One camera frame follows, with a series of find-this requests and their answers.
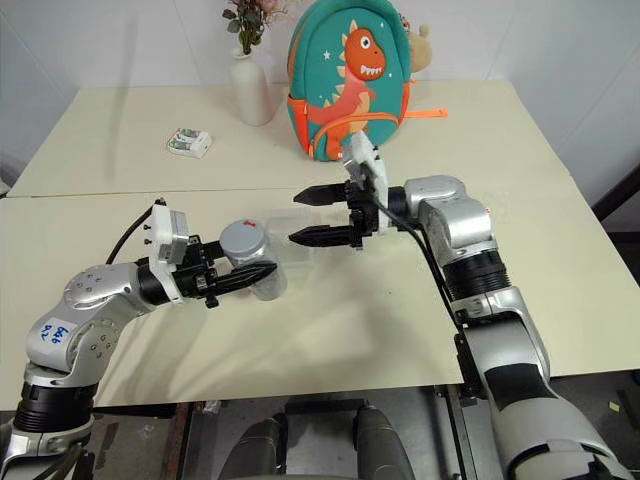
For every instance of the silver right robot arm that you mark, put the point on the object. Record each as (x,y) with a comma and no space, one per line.
(500,320)

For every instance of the dried flower bunch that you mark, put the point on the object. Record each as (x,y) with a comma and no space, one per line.
(250,22)

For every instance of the clear glass jar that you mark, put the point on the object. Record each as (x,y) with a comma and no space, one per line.
(270,287)

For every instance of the dark rounded shape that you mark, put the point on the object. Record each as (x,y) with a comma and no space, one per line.
(260,450)
(382,445)

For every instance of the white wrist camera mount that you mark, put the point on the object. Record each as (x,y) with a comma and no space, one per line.
(165,245)
(372,165)

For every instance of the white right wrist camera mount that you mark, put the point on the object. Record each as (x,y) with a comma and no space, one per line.
(372,165)

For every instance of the teal dinosaur backpack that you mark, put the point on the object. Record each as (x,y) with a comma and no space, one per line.
(350,85)

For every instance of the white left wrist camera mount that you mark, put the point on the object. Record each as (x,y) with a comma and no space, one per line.
(165,245)

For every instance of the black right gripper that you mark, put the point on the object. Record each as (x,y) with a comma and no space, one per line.
(364,215)

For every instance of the tan plush toy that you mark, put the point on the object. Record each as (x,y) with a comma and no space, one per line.
(420,50)

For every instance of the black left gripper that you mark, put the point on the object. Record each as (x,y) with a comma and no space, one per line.
(195,282)

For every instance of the silver jar lid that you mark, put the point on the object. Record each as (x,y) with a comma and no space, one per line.
(242,240)

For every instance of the white ceramic vase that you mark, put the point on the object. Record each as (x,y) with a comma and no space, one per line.
(251,92)

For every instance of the clear plastic box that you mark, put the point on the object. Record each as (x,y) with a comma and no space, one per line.
(295,235)

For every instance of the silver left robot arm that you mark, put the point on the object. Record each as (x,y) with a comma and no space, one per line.
(95,295)

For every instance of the small green white pack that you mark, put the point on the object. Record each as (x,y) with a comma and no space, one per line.
(188,142)

